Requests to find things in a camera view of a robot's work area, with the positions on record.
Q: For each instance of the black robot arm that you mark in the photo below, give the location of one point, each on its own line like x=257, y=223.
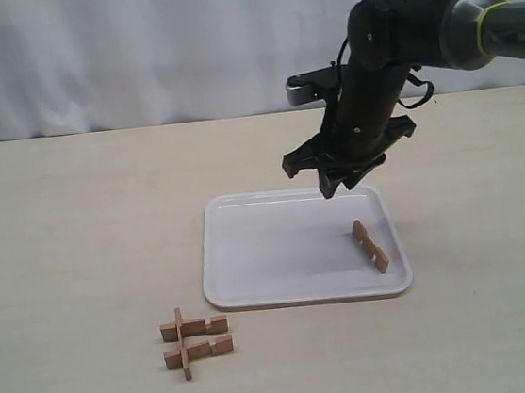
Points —
x=388, y=40

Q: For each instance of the white rectangular plastic tray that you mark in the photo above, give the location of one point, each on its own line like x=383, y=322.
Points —
x=293, y=247

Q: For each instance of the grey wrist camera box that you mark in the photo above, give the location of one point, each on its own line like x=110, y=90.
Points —
x=302, y=89

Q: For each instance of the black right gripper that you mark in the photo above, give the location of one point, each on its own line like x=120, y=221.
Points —
x=356, y=130

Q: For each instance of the notched wooden piece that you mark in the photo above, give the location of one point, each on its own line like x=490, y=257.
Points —
x=215, y=326
x=373, y=251
x=219, y=345
x=182, y=343

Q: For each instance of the white curtain backdrop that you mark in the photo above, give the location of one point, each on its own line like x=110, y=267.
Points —
x=75, y=66

